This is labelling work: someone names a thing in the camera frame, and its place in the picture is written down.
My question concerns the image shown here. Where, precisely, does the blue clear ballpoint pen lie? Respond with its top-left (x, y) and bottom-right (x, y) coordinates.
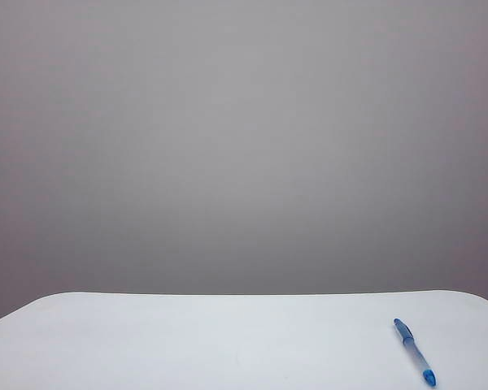
top-left (405, 337), bottom-right (438, 388)

